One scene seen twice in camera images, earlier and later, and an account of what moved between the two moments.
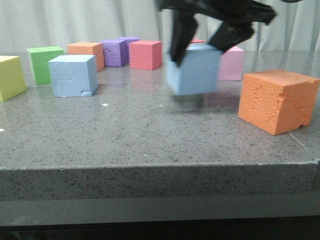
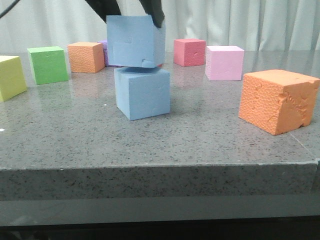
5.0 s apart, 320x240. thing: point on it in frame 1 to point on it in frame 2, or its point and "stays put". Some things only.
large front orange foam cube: (278, 101) stays put
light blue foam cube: (197, 72) to (142, 92)
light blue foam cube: (74, 75) to (135, 41)
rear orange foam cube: (90, 48) stays put
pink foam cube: (230, 65) stays put
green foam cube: (40, 56) stays put
